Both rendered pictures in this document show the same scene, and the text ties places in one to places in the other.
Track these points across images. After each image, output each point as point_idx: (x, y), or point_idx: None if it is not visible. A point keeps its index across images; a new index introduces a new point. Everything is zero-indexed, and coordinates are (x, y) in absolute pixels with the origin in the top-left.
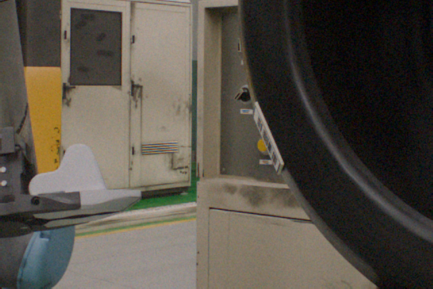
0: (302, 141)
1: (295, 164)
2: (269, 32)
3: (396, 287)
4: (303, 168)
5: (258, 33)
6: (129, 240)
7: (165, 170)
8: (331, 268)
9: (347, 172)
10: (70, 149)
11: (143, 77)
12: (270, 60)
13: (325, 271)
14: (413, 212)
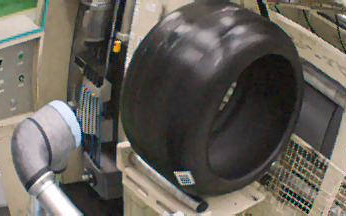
0: (205, 176)
1: (200, 182)
2: (201, 151)
3: (214, 195)
4: (203, 182)
5: (196, 152)
6: None
7: None
8: (8, 153)
9: (217, 178)
10: (178, 214)
11: None
12: (199, 159)
13: (6, 155)
14: (223, 178)
